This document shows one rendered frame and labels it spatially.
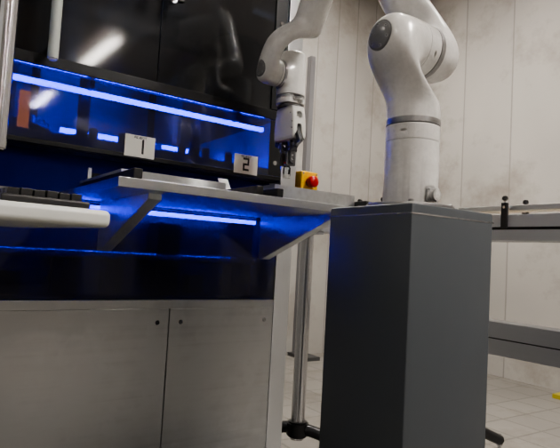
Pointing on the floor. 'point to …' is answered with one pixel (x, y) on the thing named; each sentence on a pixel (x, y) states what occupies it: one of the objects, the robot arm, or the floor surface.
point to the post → (280, 308)
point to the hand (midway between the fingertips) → (287, 159)
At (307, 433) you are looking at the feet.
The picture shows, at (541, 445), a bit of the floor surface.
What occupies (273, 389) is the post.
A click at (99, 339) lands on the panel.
